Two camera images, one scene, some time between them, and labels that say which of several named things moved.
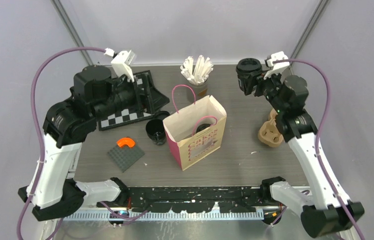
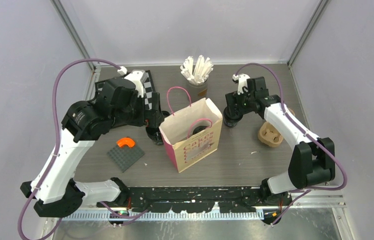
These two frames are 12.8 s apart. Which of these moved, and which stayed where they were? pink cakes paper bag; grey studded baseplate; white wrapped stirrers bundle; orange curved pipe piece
Moved: pink cakes paper bag
Stayed: grey studded baseplate; white wrapped stirrers bundle; orange curved pipe piece
